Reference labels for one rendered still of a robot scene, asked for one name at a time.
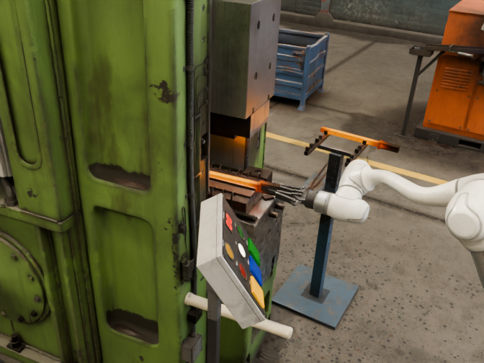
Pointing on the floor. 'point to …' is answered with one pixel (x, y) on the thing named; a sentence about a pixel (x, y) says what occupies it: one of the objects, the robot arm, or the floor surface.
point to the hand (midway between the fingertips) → (269, 188)
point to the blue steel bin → (300, 64)
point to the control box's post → (214, 305)
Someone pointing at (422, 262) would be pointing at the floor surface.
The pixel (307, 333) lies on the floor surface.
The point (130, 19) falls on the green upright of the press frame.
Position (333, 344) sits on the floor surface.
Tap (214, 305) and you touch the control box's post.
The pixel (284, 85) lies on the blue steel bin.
